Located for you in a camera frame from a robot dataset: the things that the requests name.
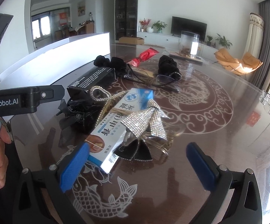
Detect flat screen television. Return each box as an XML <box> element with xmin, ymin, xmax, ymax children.
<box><xmin>171</xmin><ymin>16</ymin><xmax>208</xmax><ymax>41</ymax></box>

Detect blue white ointment carton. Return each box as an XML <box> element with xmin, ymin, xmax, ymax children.
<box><xmin>87</xmin><ymin>88</ymin><xmax>154</xmax><ymax>174</ymax></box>

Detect gold rhinestone hair clip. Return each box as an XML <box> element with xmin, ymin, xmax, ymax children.
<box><xmin>90</xmin><ymin>86</ymin><xmax>130</xmax><ymax>122</ymax></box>

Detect red packet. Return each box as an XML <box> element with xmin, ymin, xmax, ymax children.
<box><xmin>128</xmin><ymin>48</ymin><xmax>160</xmax><ymax>67</ymax></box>

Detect white television cabinet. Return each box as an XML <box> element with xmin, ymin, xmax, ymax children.
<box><xmin>137</xmin><ymin>31</ymin><xmax>220</xmax><ymax>57</ymax></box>

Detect twine-tied wooden comb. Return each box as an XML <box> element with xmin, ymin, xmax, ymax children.
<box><xmin>131</xmin><ymin>68</ymin><xmax>156</xmax><ymax>85</ymax></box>

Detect orange lounge chair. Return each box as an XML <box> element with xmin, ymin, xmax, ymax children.
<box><xmin>214</xmin><ymin>48</ymin><xmax>263</xmax><ymax>75</ymax></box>

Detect rimless eyeglasses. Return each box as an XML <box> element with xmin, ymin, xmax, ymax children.
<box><xmin>123</xmin><ymin>65</ymin><xmax>180</xmax><ymax>92</ymax></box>

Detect white door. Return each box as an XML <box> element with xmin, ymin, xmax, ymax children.
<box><xmin>103</xmin><ymin>0</ymin><xmax>114</xmax><ymax>33</ymax></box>

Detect white standing air conditioner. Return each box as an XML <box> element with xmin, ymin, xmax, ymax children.
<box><xmin>246</xmin><ymin>13</ymin><xmax>266</xmax><ymax>59</ymax></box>

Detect grey curtain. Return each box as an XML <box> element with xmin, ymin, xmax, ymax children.
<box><xmin>252</xmin><ymin>0</ymin><xmax>270</xmax><ymax>91</ymax></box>

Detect silver rhinestone bow hair clip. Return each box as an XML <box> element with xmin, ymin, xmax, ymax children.
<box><xmin>120</xmin><ymin>99</ymin><xmax>170</xmax><ymax>145</ymax></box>

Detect black velvet bow hair clip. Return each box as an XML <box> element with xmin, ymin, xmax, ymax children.
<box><xmin>115</xmin><ymin>139</ymin><xmax>153</xmax><ymax>162</ymax></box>

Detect black organza bow hair claw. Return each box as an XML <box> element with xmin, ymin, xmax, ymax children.
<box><xmin>57</xmin><ymin>93</ymin><xmax>104</xmax><ymax>148</ymax></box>

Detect wall painting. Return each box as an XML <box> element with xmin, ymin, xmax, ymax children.
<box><xmin>77</xmin><ymin>0</ymin><xmax>86</xmax><ymax>17</ymax></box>

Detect red flowers in white vase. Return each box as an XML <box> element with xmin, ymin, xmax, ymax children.
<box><xmin>139</xmin><ymin>18</ymin><xmax>154</xmax><ymax>33</ymax></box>

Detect long-leaf potted plant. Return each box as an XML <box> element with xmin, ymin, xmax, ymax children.
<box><xmin>215</xmin><ymin>33</ymin><xmax>233</xmax><ymax>49</ymax></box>

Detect dark glass display cabinet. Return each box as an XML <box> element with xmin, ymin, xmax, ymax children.
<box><xmin>115</xmin><ymin>0</ymin><xmax>139</xmax><ymax>41</ymax></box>

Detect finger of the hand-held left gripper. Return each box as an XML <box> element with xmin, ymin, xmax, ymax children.
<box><xmin>40</xmin><ymin>85</ymin><xmax>65</xmax><ymax>103</ymax></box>

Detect wooden dining table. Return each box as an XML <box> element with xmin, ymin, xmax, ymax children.
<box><xmin>68</xmin><ymin>26</ymin><xmax>89</xmax><ymax>36</ymax></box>

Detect brown cardboard box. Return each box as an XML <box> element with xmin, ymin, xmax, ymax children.
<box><xmin>118</xmin><ymin>36</ymin><xmax>144</xmax><ymax>45</ymax></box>

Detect large white cardboard box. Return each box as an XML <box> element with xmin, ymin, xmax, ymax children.
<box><xmin>0</xmin><ymin>32</ymin><xmax>110</xmax><ymax>92</ymax></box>

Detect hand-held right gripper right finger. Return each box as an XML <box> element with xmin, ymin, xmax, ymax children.
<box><xmin>186</xmin><ymin>142</ymin><xmax>270</xmax><ymax>224</ymax></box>

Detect plain black scrunchie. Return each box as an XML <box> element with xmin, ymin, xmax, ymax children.
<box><xmin>93</xmin><ymin>55</ymin><xmax>126</xmax><ymax>75</ymax></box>

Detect bushy green potted plant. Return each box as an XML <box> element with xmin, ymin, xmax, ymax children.
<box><xmin>152</xmin><ymin>20</ymin><xmax>168</xmax><ymax>33</ymax></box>

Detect black rectangular carton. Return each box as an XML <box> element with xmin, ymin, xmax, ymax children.
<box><xmin>67</xmin><ymin>66</ymin><xmax>116</xmax><ymax>97</ymax></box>

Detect black fuzzy hair clip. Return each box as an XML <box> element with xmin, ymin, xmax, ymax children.
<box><xmin>158</xmin><ymin>55</ymin><xmax>182</xmax><ymax>80</ymax></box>

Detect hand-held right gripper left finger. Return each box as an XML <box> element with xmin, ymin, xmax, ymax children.
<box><xmin>7</xmin><ymin>142</ymin><xmax>90</xmax><ymax>224</ymax></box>

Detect wooden tray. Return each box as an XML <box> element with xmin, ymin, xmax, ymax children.
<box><xmin>170</xmin><ymin>52</ymin><xmax>205</xmax><ymax>64</ymax></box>

